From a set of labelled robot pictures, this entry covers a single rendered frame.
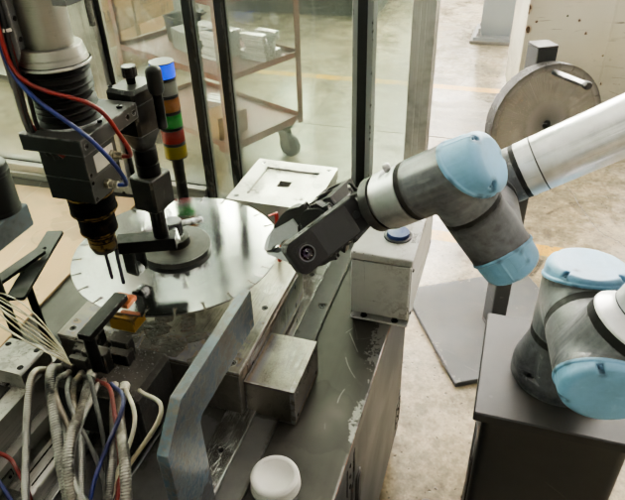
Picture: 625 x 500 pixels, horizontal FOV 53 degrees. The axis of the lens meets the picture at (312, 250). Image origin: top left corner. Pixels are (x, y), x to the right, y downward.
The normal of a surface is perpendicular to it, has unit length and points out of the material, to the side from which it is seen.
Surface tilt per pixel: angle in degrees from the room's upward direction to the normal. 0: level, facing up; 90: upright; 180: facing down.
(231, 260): 0
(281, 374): 0
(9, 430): 90
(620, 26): 92
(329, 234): 60
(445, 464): 0
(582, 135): 53
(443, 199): 99
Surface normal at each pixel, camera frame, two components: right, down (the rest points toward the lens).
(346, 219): 0.33, 0.03
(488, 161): 0.70, -0.26
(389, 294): -0.30, 0.55
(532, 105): 0.22, 0.50
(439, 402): -0.03, -0.82
